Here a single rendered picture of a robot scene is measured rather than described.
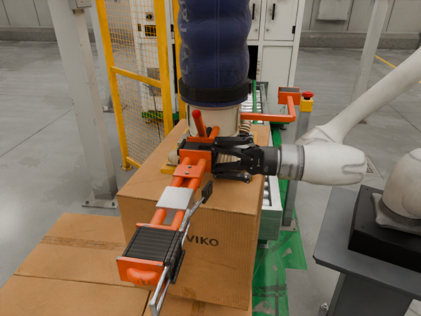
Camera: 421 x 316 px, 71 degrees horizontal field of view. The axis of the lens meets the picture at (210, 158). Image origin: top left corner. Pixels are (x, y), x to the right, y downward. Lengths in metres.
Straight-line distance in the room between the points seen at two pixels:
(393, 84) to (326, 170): 0.27
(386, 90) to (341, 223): 0.65
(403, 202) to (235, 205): 0.60
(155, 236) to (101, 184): 2.14
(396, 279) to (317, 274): 0.98
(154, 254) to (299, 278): 1.67
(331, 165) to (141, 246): 0.46
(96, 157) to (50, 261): 1.14
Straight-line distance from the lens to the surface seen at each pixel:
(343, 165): 0.76
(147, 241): 0.51
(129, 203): 0.89
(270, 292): 1.99
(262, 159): 0.75
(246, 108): 3.05
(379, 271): 1.22
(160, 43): 2.06
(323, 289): 2.08
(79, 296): 1.37
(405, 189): 1.17
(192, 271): 1.00
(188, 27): 0.87
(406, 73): 0.85
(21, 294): 1.47
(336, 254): 1.21
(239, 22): 0.87
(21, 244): 2.58
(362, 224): 1.22
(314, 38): 10.15
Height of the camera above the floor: 1.58
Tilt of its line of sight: 30 degrees down
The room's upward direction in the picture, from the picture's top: straight up
